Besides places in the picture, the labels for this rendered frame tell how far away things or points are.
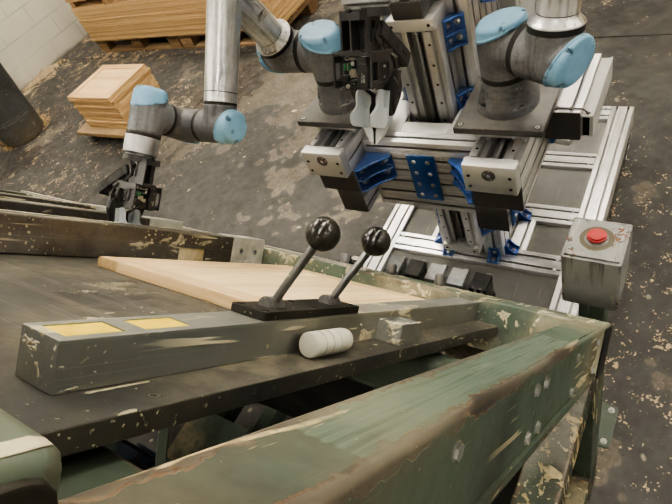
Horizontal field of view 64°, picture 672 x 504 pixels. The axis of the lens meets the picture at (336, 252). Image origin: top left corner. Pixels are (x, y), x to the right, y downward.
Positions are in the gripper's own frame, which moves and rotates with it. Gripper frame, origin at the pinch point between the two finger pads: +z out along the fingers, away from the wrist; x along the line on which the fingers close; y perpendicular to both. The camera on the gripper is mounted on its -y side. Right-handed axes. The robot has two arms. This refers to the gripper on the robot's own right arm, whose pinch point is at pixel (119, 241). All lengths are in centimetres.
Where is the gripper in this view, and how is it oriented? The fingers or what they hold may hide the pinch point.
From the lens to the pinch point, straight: 134.1
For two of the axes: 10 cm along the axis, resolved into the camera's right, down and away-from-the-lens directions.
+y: 8.2, 1.9, -5.3
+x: 5.3, 0.5, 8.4
